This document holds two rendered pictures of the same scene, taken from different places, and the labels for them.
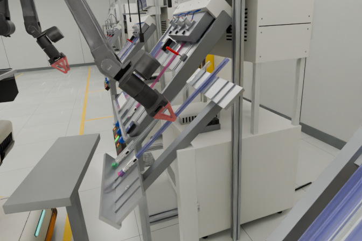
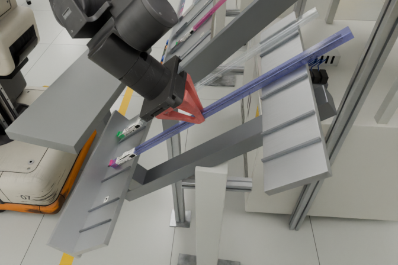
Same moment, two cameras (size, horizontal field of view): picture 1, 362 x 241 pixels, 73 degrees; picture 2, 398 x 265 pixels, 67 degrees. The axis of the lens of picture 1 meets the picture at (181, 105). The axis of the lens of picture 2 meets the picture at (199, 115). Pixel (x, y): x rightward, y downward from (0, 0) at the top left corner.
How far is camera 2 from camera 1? 41 cm
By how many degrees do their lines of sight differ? 32
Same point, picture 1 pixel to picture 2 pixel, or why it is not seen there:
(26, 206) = (29, 139)
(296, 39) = not seen: outside the picture
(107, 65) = (63, 7)
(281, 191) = (388, 202)
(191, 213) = (210, 233)
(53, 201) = (55, 144)
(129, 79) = (100, 50)
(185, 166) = (206, 189)
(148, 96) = (143, 84)
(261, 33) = not seen: outside the picture
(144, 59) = (134, 10)
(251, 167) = (352, 164)
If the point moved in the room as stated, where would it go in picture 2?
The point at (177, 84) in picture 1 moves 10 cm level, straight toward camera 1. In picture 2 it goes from (257, 18) to (246, 38)
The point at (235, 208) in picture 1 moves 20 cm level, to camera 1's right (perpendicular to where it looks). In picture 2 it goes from (303, 203) to (359, 221)
